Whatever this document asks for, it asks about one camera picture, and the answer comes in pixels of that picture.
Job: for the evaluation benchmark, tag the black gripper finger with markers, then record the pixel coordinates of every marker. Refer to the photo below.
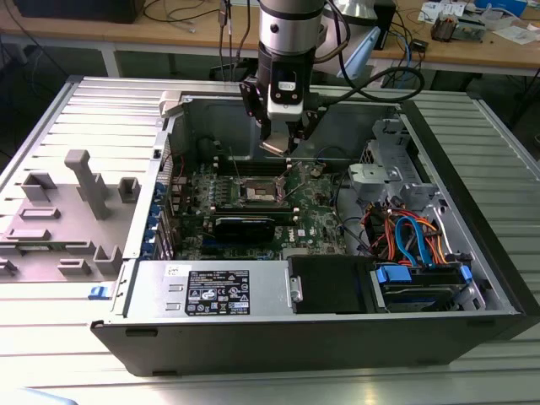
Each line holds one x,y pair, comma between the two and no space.
253,99
312,116

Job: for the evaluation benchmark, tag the silver CPU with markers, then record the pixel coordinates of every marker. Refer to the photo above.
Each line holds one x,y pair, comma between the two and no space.
274,143

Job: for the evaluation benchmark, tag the black RAM slot bank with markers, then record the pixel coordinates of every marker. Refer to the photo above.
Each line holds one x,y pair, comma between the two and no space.
253,165
253,209

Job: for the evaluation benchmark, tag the metal locking lever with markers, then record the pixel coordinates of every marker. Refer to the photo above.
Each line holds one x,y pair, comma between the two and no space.
235,166
293,192

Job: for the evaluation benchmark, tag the CPU socket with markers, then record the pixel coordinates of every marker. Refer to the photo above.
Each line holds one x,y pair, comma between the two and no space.
257,192

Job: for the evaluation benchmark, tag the blue expansion slot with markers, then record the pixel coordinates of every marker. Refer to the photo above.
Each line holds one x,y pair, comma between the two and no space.
208,244

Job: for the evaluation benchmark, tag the round coin battery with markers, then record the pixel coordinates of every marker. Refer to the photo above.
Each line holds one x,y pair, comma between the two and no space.
316,171

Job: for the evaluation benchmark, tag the pale blue teach pendant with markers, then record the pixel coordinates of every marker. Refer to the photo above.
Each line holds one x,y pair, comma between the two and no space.
360,52

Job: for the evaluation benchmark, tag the wooden workbench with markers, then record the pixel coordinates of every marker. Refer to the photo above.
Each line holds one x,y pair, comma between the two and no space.
190,34

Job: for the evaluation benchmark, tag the green motherboard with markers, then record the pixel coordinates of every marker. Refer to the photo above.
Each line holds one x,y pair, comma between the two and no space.
312,198

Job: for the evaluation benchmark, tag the silver case latch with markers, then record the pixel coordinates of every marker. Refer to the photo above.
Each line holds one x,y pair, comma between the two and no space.
171,103

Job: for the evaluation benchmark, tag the silver drive cage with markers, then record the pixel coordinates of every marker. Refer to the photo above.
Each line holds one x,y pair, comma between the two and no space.
371,177

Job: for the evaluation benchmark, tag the black upright box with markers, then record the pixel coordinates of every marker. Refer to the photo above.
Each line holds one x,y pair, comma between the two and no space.
386,25

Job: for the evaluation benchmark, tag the small black adapter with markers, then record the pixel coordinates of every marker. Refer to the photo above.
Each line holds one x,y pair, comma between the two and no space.
419,44

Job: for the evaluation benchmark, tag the black graphics card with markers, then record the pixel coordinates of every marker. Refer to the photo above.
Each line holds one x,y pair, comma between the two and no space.
242,231

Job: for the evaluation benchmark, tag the brown coil transformer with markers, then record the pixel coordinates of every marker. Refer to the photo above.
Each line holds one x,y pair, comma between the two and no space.
443,29

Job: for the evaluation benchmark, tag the white printed leaflet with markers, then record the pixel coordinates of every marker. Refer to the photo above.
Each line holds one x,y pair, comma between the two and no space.
439,8

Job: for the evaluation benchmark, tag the black plastic shroud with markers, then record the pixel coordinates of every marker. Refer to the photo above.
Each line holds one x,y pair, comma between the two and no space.
329,284

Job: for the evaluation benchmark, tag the hard disk in blue carrier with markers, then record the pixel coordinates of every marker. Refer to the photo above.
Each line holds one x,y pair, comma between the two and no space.
392,276

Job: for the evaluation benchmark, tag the small green circuit board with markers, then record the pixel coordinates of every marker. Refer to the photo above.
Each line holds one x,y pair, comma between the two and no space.
470,29

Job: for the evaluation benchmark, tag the white paper sheets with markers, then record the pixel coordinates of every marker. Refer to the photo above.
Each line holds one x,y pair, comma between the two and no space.
512,34

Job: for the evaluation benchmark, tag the silver power supply unit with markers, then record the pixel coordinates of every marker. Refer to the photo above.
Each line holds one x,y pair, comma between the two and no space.
147,291

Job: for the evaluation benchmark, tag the blue cardboard box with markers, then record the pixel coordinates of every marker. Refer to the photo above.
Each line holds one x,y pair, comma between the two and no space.
506,6

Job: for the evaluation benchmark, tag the grey parts rack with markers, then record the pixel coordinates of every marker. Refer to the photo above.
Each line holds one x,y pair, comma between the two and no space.
63,219

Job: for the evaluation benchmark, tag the black PC case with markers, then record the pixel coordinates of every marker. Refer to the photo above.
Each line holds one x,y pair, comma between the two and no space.
253,346

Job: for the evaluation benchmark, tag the blue plastic clip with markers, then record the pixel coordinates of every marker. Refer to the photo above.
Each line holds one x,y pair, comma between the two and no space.
99,292

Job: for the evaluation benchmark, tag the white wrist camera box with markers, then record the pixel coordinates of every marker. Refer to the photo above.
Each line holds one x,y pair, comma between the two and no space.
284,111

